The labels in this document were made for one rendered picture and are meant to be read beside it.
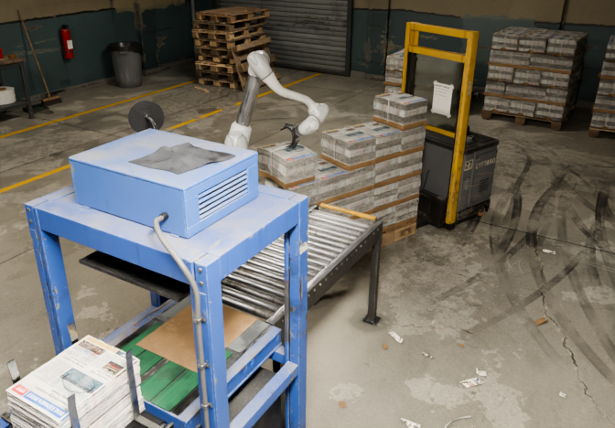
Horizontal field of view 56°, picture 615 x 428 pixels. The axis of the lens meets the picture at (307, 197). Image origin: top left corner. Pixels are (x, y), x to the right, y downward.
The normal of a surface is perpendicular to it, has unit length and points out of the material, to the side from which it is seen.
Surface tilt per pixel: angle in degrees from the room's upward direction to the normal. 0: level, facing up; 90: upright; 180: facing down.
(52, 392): 2
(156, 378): 0
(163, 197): 90
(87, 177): 90
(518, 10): 90
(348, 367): 0
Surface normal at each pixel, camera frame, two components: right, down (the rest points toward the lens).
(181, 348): 0.01, -0.91
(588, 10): -0.51, 0.35
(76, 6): 0.86, 0.22
